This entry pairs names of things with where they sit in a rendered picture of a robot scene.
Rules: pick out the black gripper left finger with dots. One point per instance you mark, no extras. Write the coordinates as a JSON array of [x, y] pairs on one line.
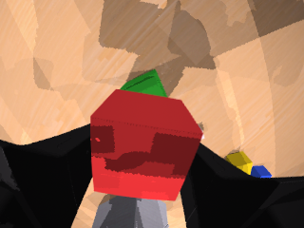
[[50, 177]]

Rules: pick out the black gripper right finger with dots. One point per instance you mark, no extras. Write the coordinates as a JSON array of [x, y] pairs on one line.
[[216, 194]]

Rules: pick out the green block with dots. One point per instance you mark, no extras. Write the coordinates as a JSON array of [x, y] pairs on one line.
[[139, 79], [150, 86]]

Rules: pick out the red block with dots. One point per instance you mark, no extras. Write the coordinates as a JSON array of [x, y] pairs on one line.
[[142, 145]]

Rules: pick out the blue block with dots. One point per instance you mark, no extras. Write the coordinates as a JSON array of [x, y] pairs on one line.
[[260, 172]]

